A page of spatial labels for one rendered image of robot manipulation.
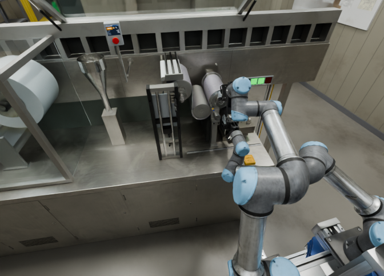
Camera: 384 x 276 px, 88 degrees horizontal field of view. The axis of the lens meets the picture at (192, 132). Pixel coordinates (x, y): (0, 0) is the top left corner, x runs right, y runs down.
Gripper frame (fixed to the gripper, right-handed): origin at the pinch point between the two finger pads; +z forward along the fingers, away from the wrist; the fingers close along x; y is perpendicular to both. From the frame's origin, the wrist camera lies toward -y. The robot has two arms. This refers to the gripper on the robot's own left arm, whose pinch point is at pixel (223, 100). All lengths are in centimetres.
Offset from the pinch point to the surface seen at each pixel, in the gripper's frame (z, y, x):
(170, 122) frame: -2.0, -9.6, 33.1
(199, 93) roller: 15.5, 8.4, 11.9
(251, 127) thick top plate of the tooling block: 16.4, -18.7, -22.6
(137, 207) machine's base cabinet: 28, -68, 64
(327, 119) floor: 169, -24, -209
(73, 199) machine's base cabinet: 15, -52, 100
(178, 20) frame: 5, 52, 22
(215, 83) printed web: 8.4, 12.5, 1.5
